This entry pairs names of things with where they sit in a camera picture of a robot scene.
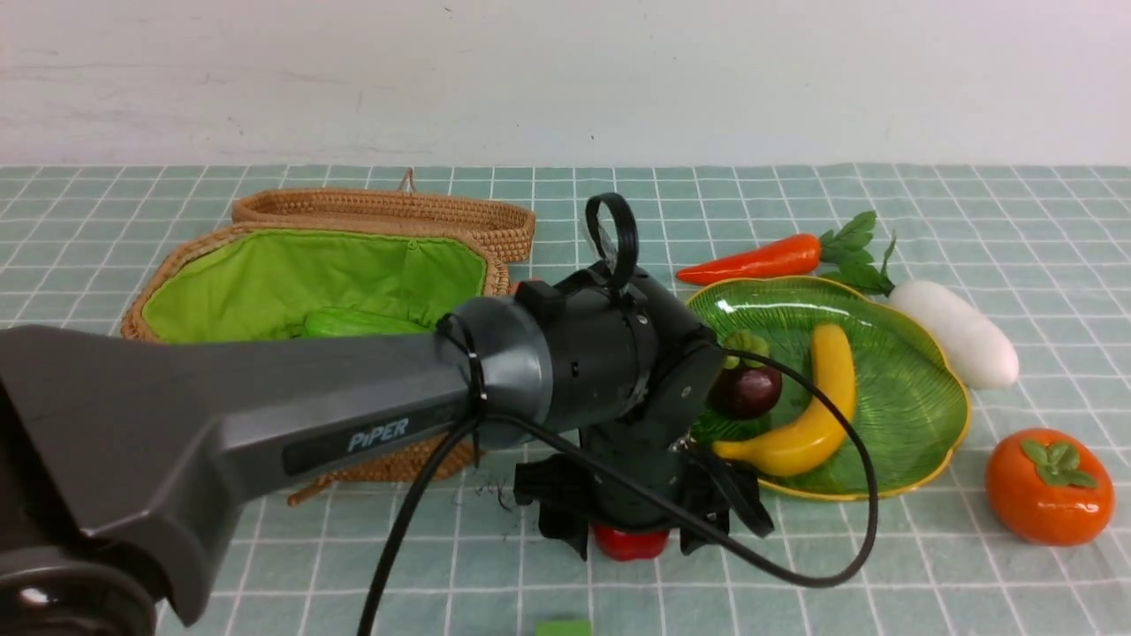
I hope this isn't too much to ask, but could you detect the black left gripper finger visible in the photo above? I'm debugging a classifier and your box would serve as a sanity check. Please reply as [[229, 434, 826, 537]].
[[512, 455, 593, 561], [676, 442, 775, 538]]

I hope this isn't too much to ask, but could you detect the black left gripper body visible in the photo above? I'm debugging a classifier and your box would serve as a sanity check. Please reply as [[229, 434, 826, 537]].
[[579, 415, 696, 531]]

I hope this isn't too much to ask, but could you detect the red toy bell pepper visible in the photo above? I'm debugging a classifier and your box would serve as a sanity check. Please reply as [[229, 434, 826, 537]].
[[592, 525, 670, 562]]

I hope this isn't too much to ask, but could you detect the purple toy mangosteen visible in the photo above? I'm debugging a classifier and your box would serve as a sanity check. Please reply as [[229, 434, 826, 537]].
[[707, 329, 783, 421]]

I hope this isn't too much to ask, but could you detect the yellow toy banana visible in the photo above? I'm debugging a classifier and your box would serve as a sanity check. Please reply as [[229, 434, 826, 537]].
[[713, 323, 857, 478]]

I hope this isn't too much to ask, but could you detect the orange toy carrot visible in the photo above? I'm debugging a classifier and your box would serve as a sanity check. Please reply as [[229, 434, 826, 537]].
[[676, 210, 877, 286]]

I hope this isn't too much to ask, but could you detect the green toy bitter gourd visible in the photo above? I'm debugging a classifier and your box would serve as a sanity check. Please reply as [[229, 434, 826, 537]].
[[297, 307, 433, 340]]

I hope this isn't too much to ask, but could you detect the white toy radish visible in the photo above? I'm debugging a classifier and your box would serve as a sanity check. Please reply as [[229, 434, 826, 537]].
[[823, 232, 1021, 390]]

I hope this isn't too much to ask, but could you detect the orange toy persimmon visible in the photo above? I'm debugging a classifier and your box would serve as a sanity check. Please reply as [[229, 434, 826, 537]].
[[984, 428, 1119, 547]]

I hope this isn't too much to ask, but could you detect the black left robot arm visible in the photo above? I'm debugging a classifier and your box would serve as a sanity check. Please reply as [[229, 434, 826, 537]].
[[3, 265, 772, 635]]

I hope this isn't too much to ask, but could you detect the green foam cube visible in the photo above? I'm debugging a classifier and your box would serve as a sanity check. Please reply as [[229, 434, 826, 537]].
[[535, 619, 594, 636]]

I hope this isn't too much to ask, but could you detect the green leaf glass plate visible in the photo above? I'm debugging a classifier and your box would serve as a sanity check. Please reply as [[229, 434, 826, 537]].
[[687, 276, 972, 498]]

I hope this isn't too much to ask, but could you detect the woven basket lid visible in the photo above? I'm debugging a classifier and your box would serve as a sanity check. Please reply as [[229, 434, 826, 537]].
[[232, 169, 536, 263]]

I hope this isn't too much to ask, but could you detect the woven wicker basket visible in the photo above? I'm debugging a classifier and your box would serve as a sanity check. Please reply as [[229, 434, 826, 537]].
[[120, 223, 517, 508]]

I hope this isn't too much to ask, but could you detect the green checkered tablecloth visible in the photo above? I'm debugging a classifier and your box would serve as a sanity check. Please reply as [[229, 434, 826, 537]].
[[1, 163, 1130, 635]]

